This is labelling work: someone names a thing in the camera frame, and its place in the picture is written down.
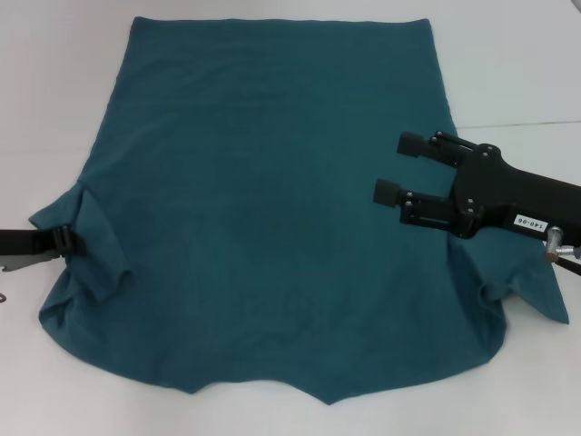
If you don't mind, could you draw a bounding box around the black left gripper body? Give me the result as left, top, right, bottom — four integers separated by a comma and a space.
0, 229, 19, 274

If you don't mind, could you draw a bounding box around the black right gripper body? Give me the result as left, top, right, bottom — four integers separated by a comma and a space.
448, 143, 581, 245

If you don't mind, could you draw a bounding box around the blue shirt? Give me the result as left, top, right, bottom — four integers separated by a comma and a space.
27, 16, 571, 405

